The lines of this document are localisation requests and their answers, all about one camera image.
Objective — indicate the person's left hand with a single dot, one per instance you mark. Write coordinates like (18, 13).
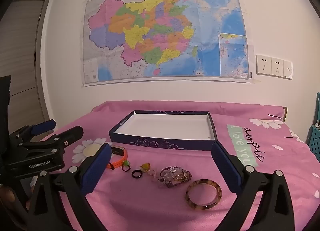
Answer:
(7, 196)

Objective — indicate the tortoiseshell bangle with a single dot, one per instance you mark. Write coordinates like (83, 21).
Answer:
(190, 201)

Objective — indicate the pink floral printed cloth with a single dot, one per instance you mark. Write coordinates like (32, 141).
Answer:
(150, 208)

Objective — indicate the dark blue shallow box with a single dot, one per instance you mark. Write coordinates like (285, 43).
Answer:
(165, 126)

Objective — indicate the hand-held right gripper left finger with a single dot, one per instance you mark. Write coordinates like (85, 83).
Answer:
(97, 169)

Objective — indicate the white wall socket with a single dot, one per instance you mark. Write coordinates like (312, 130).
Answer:
(263, 65)
(277, 67)

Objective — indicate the colourful wall map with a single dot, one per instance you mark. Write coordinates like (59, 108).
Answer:
(162, 33)

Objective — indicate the wooden board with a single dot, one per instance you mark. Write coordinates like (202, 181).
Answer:
(285, 114)

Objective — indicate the teal plastic crate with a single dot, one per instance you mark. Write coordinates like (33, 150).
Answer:
(315, 141)

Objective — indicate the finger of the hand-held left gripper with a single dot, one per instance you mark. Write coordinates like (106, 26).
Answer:
(43, 126)
(72, 135)

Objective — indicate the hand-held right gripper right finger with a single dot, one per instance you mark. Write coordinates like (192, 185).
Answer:
(225, 167)

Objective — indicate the grey wooden door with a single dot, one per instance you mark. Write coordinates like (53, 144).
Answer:
(22, 58)

